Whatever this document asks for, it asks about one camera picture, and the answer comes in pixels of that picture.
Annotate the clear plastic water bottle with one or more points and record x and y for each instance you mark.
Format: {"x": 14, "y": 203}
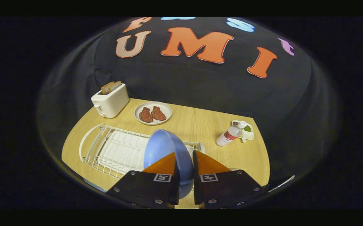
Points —
{"x": 228, "y": 136}

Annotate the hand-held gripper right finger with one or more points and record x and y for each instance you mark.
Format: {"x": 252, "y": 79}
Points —
{"x": 225, "y": 188}

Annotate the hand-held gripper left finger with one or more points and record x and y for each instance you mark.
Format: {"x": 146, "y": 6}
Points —
{"x": 143, "y": 188}

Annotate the brown toast slice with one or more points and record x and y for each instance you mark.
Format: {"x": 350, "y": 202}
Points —
{"x": 105, "y": 88}
{"x": 117, "y": 85}

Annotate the white divided snack tray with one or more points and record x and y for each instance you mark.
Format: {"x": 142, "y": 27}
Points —
{"x": 249, "y": 135}

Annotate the beige round plate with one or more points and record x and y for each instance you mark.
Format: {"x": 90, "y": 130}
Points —
{"x": 165, "y": 108}

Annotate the red meat piece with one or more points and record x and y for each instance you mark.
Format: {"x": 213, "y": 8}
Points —
{"x": 158, "y": 113}
{"x": 145, "y": 115}

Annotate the white toaster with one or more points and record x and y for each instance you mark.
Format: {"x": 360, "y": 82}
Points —
{"x": 112, "y": 102}

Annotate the green garnish portion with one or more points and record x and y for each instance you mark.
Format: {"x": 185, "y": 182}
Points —
{"x": 247, "y": 128}

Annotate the blue plate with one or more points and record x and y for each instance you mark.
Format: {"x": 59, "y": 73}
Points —
{"x": 162, "y": 146}

